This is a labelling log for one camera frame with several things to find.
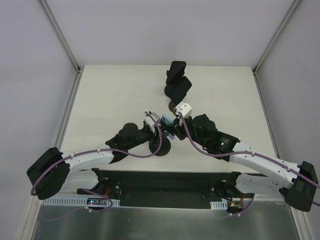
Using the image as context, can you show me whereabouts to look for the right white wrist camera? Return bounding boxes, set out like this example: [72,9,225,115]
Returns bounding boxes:
[174,101,192,118]

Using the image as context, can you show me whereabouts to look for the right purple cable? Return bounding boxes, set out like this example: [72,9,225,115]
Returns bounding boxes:
[178,113,320,221]

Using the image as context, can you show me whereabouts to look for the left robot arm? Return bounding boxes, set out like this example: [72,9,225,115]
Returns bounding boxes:
[26,123,171,200]

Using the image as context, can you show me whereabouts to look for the left white cable duct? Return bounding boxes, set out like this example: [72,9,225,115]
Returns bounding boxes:
[42,196,111,208]

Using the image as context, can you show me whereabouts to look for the aluminium frame post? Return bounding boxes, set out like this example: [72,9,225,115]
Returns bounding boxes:
[37,0,82,74]
[252,0,303,76]

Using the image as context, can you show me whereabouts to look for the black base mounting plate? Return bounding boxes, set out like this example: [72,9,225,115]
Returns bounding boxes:
[89,168,253,209]

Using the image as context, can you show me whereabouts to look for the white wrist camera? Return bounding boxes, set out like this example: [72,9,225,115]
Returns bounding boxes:
[174,101,192,118]
[143,111,160,134]

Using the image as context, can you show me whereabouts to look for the rear black phone stand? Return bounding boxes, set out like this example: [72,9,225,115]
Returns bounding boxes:
[164,70,176,98]

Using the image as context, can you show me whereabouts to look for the right aluminium frame post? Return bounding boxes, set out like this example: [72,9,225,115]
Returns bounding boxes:
[252,0,303,76]

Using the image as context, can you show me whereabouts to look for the black round-base phone stand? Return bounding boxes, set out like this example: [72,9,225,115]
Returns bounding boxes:
[148,137,171,157]

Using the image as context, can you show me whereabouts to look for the brown-base phone stand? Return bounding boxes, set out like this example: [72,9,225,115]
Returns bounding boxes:
[168,100,180,114]

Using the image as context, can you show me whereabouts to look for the purple cable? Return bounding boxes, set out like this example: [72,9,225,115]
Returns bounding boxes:
[30,112,171,222]
[178,113,320,221]

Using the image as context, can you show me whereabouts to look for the light blue phone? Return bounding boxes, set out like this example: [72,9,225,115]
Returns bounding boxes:
[161,114,175,140]

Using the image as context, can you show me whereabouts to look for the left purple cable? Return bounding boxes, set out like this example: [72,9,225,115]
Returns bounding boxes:
[30,112,171,222]

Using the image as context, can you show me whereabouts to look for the right white cable duct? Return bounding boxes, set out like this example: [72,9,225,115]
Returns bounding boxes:
[210,200,228,211]

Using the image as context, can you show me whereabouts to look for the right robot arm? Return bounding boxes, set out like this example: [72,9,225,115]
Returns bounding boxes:
[174,112,320,212]

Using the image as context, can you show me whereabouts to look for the black phone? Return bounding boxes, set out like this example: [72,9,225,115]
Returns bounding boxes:
[165,60,187,86]
[171,76,192,105]

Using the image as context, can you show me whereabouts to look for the left aluminium frame post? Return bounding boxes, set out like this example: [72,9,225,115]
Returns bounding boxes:
[37,0,82,74]

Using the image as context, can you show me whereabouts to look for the white cable duct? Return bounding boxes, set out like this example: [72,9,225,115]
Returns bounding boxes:
[42,196,111,208]
[210,200,228,211]

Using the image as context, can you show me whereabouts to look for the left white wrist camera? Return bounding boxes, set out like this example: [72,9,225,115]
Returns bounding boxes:
[143,111,160,134]

